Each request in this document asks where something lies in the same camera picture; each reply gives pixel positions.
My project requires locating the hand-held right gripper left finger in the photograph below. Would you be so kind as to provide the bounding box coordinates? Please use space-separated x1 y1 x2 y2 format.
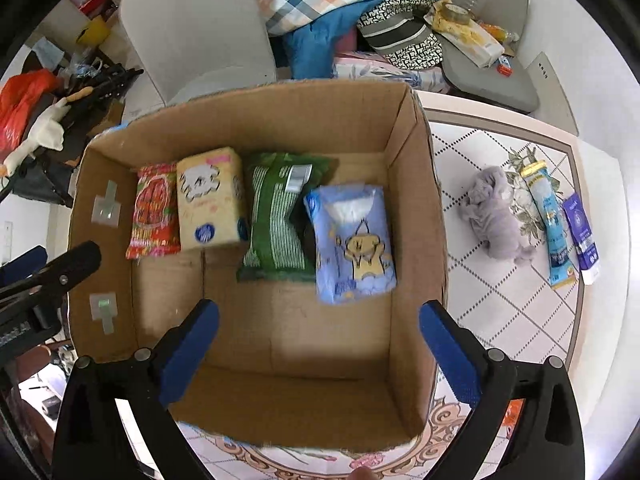
52 299 221 480

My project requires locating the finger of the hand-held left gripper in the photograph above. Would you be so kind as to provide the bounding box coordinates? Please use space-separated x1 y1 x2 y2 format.
0 241 103 307
0 246 49 287

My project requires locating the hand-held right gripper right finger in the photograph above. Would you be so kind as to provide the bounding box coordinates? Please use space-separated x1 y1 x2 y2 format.
419 300 587 480

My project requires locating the brown cardboard box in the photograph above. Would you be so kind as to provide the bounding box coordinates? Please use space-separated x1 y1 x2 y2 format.
67 80 449 454

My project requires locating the red patterned snack packet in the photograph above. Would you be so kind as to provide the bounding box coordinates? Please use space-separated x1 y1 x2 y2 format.
125 162 182 260

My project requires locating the blue cartoon tissue pack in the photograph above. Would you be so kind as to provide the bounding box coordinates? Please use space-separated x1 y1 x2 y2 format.
303 183 399 306

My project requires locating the yellow tissue pack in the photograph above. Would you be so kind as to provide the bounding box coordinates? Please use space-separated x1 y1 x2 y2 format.
176 146 250 252

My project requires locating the grey crumpled cloth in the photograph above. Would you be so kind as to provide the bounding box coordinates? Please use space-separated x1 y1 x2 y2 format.
460 165 536 265

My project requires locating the green striped packet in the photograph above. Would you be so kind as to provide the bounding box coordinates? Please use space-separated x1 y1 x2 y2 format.
236 152 339 284

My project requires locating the red plastic bag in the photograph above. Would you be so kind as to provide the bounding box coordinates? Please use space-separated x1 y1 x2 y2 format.
0 69 64 156

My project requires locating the light blue long packet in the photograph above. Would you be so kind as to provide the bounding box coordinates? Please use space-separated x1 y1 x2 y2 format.
519 160 581 291

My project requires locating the dark blue small packet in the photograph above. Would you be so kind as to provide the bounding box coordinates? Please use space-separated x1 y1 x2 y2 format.
562 192 600 286

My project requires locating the yellow container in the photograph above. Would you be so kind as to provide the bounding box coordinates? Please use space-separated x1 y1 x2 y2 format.
75 17 112 47

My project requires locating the white chair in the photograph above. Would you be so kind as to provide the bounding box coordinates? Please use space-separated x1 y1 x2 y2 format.
118 0 278 109

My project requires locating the grey chair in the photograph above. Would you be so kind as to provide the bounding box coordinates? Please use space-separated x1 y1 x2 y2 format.
434 0 540 114

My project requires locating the yellow white tissue packet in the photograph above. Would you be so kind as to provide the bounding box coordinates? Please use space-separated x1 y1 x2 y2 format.
424 2 506 69

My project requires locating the black white patterned hat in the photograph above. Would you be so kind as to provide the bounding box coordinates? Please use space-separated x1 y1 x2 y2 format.
355 0 445 72

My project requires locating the blue cloth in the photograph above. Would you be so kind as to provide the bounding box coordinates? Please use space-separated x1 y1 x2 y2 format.
289 0 392 81

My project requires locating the clear tape roll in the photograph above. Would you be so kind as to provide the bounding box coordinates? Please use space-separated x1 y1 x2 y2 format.
439 2 474 26

